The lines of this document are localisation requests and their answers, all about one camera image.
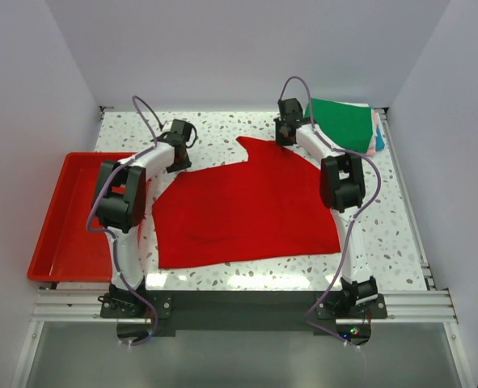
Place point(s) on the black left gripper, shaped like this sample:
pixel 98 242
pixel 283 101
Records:
pixel 184 164

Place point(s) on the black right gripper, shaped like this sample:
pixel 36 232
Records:
pixel 279 141

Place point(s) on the red t shirt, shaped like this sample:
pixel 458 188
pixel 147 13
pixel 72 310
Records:
pixel 266 207

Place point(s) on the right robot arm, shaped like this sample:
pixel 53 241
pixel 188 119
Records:
pixel 342 190

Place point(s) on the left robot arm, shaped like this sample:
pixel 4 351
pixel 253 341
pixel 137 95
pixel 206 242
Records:
pixel 119 205

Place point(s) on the green folded t shirt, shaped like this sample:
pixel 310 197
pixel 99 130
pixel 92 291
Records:
pixel 349 126

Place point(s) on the pink folded t shirt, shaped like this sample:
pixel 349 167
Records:
pixel 375 121

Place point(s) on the teal folded t shirt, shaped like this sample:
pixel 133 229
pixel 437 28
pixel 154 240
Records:
pixel 379 142

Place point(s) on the red plastic tray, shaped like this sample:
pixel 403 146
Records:
pixel 66 250

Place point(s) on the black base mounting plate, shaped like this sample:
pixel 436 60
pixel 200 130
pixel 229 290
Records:
pixel 357 331

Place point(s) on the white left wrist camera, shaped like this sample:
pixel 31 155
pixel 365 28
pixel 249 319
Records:
pixel 166 125

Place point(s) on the aluminium frame rail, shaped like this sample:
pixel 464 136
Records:
pixel 84 305

